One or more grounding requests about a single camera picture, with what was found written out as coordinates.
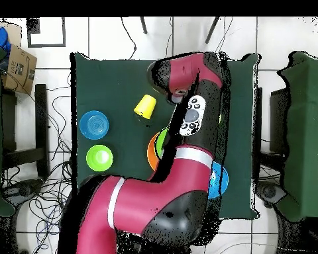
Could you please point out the large green bowl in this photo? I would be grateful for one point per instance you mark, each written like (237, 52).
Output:
(161, 140)

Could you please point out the large orange bowl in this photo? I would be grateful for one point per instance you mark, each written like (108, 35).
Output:
(151, 153)

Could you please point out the yellow cup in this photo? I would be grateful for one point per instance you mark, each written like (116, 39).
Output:
(145, 105)

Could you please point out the green cup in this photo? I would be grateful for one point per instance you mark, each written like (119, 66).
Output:
(220, 119)

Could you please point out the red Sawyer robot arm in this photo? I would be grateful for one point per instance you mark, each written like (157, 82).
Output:
(161, 195)

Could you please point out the small blue bowl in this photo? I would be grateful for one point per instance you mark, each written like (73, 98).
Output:
(94, 125)

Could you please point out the small green bowl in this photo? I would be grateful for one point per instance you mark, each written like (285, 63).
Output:
(94, 158)

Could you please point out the large blue bowl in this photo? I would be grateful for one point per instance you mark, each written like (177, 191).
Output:
(220, 182)

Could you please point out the dark green table cloth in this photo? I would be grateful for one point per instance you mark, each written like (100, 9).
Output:
(108, 79)

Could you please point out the black tripod leg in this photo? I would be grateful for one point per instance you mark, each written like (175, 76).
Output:
(212, 29)
(144, 25)

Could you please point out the black chair base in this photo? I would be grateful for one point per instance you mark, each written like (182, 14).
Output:
(270, 191)

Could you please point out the printed cardboard box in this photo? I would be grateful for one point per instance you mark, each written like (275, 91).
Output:
(18, 76)

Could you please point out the blue bag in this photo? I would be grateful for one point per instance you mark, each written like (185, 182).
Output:
(1, 38)

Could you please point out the black chair frame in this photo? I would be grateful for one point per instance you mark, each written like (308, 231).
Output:
(41, 119)

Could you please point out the black square floor frame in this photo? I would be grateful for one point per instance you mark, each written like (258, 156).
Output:
(33, 27)

